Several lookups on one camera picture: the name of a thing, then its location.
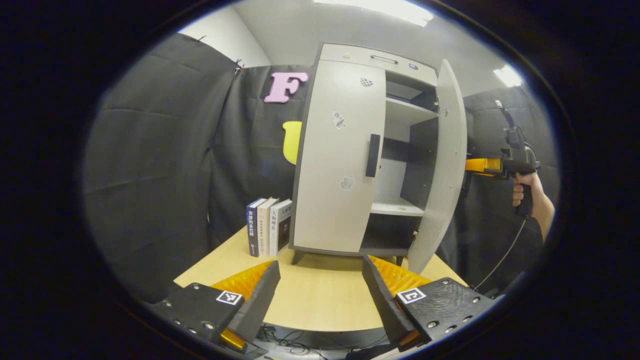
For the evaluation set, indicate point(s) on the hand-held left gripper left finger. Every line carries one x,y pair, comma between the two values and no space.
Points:
260,300

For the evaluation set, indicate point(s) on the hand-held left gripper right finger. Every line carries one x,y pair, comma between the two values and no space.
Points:
382,295

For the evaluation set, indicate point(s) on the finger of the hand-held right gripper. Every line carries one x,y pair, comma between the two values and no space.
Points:
482,166

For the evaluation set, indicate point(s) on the shoe cabinet door plain stickers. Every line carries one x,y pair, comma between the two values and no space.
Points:
445,165

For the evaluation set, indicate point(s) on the shoe cabinet door checkered sticker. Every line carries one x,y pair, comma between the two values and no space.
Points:
335,200

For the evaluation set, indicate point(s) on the white double-door shoe cabinet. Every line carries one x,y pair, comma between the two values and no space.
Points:
340,150

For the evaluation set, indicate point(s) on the white cabinet shelf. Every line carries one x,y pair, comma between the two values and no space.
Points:
405,112
395,207

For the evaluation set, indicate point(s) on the white cabinet drawer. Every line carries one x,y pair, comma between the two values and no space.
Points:
350,56

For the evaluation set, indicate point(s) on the dark blue book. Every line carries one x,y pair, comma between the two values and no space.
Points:
252,230

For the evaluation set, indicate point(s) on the black and white book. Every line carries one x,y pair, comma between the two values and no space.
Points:
282,225

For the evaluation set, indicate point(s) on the small ceiling light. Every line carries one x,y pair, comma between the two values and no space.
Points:
507,76

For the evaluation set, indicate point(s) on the black backdrop cloth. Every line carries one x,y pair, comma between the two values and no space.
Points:
160,160

